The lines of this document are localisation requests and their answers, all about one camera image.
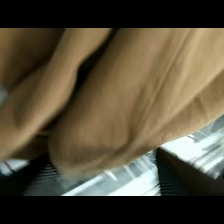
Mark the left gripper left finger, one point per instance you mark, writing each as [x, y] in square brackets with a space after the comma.
[31, 181]

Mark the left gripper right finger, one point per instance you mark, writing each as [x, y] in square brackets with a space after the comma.
[181, 176]

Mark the tan shirt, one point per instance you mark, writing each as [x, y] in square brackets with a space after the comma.
[126, 100]

